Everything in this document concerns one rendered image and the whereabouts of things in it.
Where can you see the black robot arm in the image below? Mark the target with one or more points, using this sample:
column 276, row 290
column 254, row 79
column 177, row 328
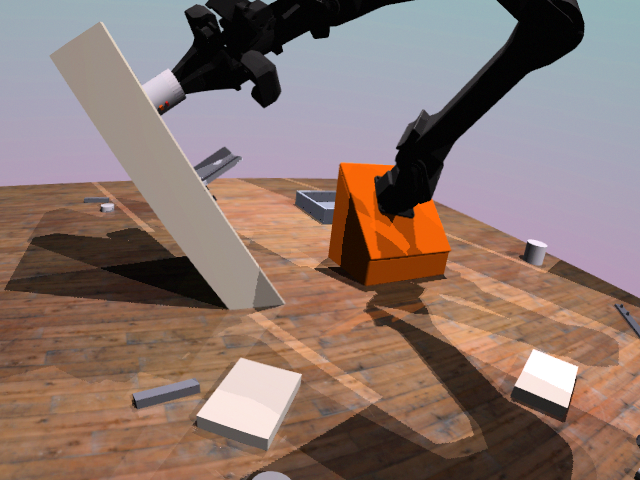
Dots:
column 546, row 31

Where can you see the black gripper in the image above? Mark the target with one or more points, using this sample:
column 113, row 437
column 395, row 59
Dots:
column 209, row 65

